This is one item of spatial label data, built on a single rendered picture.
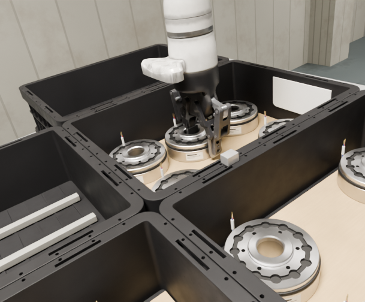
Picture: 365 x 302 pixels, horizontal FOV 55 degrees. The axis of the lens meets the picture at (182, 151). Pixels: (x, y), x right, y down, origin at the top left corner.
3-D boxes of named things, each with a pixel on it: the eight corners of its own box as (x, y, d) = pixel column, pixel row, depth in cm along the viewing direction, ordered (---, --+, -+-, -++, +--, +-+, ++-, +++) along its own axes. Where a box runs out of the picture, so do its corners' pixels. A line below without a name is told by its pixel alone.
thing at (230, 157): (231, 156, 42) (231, 148, 42) (239, 160, 41) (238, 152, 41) (220, 162, 42) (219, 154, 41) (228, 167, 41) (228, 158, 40)
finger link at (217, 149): (208, 127, 58) (211, 153, 60) (220, 133, 55) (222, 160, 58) (214, 124, 58) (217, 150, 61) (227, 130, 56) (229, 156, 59)
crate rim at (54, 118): (160, 51, 100) (159, 42, 99) (233, 69, 78) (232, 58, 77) (20, 96, 82) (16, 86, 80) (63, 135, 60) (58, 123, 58)
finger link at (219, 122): (214, 106, 53) (210, 135, 57) (222, 113, 52) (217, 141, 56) (227, 100, 54) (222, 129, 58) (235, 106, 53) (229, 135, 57)
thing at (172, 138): (196, 118, 70) (196, 115, 70) (231, 133, 63) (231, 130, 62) (154, 136, 66) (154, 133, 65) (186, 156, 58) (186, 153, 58)
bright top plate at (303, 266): (262, 210, 44) (262, 207, 44) (337, 250, 37) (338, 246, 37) (205, 256, 39) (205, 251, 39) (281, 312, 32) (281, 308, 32)
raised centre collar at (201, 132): (194, 124, 67) (193, 121, 67) (210, 132, 63) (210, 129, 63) (173, 133, 65) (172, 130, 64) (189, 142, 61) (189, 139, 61)
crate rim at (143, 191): (233, 69, 78) (232, 58, 77) (363, 100, 56) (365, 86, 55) (63, 136, 60) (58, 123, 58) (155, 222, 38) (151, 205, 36)
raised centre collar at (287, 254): (265, 227, 41) (265, 223, 41) (302, 248, 38) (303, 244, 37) (238, 251, 38) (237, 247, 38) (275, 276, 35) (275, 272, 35)
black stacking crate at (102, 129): (235, 108, 82) (233, 61, 77) (355, 151, 61) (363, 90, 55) (80, 181, 64) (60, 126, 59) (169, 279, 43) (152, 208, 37)
